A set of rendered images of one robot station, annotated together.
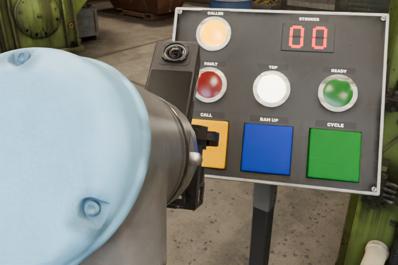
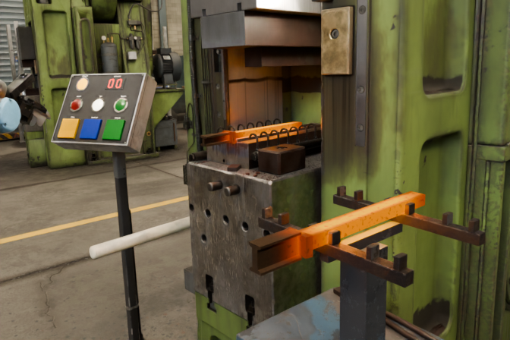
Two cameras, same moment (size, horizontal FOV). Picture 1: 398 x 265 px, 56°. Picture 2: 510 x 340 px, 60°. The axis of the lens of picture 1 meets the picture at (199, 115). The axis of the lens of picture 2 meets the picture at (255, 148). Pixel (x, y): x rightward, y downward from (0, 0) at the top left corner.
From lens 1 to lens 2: 1.35 m
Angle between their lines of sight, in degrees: 18
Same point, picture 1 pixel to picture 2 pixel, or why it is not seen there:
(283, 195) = not seen: hidden behind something
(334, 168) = (111, 134)
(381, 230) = not seen: hidden behind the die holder
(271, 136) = (92, 123)
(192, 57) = (26, 77)
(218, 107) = (77, 113)
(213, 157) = (70, 133)
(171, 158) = not seen: outside the picture
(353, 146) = (120, 125)
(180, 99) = (15, 86)
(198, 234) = (171, 273)
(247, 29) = (95, 82)
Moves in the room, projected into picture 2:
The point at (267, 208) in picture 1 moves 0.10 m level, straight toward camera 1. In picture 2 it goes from (118, 176) to (99, 182)
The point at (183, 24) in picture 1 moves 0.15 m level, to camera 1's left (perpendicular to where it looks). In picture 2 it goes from (73, 81) to (37, 82)
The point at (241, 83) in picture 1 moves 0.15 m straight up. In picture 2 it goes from (88, 103) to (83, 61)
